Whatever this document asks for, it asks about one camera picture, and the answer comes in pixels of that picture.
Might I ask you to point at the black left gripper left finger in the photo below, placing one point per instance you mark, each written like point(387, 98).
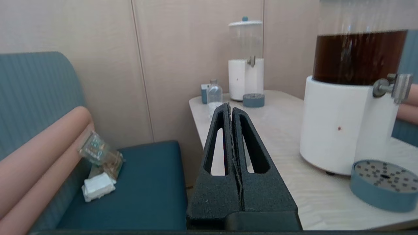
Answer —
point(209, 202)

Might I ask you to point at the large blue-grey drip tray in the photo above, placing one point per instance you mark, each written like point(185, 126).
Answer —
point(382, 189)

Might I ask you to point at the small blue-grey drip tray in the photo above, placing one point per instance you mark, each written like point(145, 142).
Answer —
point(253, 100)

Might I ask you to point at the large dispenser with dark tea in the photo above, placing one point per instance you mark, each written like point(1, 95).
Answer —
point(339, 130)

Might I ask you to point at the blue-grey tissue box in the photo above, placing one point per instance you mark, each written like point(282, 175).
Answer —
point(204, 94)

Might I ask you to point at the small clear plastic bottle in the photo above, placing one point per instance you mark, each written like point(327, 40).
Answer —
point(214, 93)

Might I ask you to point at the white folded napkin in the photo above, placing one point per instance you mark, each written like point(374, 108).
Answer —
point(98, 189)

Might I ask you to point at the small clear water dispenser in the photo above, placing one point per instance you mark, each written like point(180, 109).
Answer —
point(245, 75)

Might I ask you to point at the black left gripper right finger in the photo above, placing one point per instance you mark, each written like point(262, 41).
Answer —
point(264, 192)

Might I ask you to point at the pink cylindrical bolster cushion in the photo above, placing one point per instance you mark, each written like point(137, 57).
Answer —
point(39, 156)
point(408, 112)

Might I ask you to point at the clear snack bag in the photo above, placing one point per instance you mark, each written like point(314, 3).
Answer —
point(101, 155)

